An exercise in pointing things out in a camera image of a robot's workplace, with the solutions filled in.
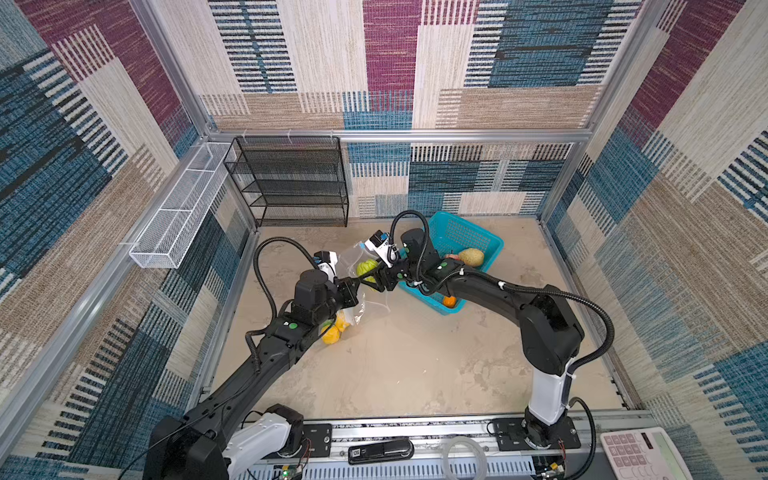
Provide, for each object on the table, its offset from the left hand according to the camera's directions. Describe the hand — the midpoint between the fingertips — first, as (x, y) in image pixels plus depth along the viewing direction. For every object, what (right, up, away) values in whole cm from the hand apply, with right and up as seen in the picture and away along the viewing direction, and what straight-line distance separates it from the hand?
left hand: (362, 275), depth 78 cm
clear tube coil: (+23, -37, -8) cm, 44 cm away
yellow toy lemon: (-7, -15, +9) cm, 19 cm away
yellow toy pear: (-10, -18, +9) cm, 22 cm away
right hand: (+1, 0, +5) cm, 6 cm away
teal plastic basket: (+33, +10, +33) cm, 48 cm away
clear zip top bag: (-4, +2, +3) cm, 6 cm away
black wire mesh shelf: (-28, +31, +32) cm, 53 cm away
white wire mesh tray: (-60, +13, +14) cm, 63 cm away
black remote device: (+5, -39, -10) cm, 40 cm away
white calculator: (+65, -40, -8) cm, 77 cm away
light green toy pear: (+1, +2, +1) cm, 3 cm away
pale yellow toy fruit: (+35, +4, +24) cm, 43 cm away
